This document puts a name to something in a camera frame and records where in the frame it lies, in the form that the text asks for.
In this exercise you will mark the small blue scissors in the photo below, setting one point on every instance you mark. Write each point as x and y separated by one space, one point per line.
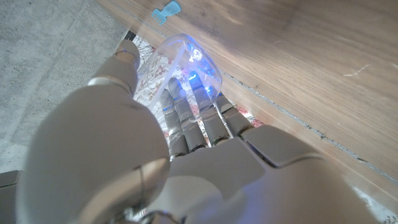
166 11

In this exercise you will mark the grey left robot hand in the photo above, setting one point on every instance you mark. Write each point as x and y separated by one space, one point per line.
217 168

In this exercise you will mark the clear spray bottle body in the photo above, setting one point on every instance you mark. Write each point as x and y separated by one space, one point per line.
199 56

